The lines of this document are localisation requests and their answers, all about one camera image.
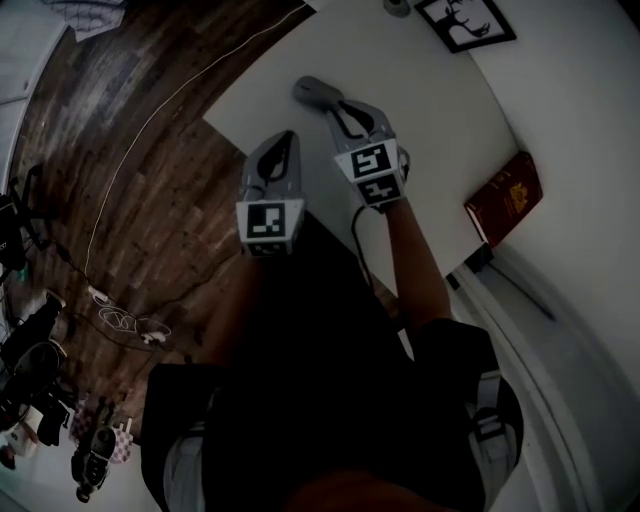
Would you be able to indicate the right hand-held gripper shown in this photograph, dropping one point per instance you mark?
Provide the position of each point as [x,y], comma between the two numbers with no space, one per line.
[372,165]

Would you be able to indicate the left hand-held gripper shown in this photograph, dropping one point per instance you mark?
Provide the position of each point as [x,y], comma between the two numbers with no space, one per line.
[267,222]

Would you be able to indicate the grey computer mouse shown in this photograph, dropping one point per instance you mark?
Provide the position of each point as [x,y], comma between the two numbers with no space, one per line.
[312,90]

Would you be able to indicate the person's left forearm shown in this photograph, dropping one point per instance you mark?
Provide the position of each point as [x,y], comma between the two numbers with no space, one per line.
[235,310]

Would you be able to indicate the person's right forearm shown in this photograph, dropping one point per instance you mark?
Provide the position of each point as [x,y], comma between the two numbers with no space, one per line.
[420,270]

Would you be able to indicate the red hardcover book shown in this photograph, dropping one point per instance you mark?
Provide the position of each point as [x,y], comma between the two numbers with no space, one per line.
[507,200]

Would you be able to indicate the white power strip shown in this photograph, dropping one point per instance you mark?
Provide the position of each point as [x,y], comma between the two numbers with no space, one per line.
[99,294]

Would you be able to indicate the person's black clothes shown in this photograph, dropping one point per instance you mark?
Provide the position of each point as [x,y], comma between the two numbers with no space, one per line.
[320,380]

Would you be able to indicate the checkered cloth covered table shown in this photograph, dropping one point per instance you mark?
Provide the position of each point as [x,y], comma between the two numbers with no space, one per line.
[90,17]

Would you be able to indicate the black office chair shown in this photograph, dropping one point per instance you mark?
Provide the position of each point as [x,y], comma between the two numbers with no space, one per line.
[15,225]

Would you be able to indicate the black bag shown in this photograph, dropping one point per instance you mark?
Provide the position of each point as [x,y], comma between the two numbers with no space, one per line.
[30,325]

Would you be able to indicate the pink checkered cloth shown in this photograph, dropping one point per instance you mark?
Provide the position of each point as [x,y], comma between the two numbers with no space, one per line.
[122,445]

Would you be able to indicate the black device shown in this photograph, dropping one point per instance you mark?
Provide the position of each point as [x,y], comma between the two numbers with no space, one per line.
[95,450]

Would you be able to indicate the person's face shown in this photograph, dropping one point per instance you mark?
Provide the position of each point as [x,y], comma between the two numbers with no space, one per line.
[370,492]

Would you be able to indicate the small white box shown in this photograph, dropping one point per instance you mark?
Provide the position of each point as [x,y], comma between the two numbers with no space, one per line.
[24,440]

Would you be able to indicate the black deer picture frame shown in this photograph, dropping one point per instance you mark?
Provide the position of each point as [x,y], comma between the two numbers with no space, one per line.
[465,22]

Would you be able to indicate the glass wall with blinds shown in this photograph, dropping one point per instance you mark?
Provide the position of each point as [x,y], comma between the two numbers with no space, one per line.
[20,50]

